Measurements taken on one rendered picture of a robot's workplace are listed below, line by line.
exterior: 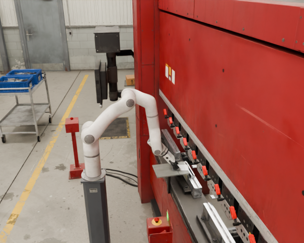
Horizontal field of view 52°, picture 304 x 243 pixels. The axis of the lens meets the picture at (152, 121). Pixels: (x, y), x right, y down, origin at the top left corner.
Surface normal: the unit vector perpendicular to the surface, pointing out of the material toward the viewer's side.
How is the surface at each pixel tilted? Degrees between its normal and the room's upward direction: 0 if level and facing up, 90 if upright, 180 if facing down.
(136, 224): 0
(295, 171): 90
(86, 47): 90
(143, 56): 90
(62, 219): 0
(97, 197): 90
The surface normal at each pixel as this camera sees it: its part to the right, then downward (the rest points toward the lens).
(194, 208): 0.00, -0.91
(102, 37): 0.11, 0.40
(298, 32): -0.98, 0.09
